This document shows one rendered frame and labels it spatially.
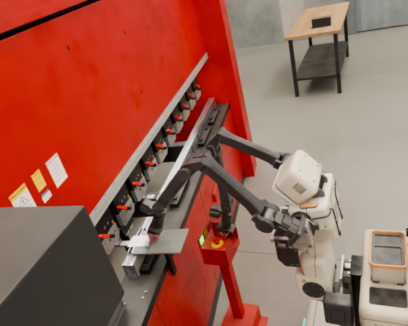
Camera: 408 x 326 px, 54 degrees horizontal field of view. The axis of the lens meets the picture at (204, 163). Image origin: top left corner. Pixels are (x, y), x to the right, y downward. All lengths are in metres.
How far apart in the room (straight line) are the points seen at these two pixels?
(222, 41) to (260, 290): 2.16
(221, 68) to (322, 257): 2.36
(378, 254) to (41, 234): 1.59
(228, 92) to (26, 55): 2.63
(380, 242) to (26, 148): 1.54
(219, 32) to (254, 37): 5.73
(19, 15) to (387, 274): 1.75
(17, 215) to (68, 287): 0.16
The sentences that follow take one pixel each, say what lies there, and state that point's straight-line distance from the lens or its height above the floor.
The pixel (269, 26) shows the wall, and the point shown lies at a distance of 9.35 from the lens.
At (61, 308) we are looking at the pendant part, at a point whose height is 1.86.
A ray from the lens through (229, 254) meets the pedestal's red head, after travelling 2.32.
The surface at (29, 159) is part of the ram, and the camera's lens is 1.48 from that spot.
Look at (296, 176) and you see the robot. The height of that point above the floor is 1.37.
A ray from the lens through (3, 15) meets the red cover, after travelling 1.50.
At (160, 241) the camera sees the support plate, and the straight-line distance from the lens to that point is 2.10.
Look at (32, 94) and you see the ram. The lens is 1.54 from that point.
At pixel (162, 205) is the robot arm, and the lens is 1.88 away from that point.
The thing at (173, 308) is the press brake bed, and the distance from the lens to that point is 2.26.
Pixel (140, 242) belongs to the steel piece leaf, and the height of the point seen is 1.00.
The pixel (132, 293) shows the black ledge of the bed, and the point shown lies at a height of 0.87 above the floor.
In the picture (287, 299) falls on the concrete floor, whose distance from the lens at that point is 3.01.
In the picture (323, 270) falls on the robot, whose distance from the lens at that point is 1.97.
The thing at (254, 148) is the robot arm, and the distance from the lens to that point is 1.98.
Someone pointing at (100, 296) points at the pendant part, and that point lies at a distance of 0.71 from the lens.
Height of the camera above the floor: 2.26
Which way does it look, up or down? 28 degrees down
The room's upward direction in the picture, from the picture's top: 15 degrees counter-clockwise
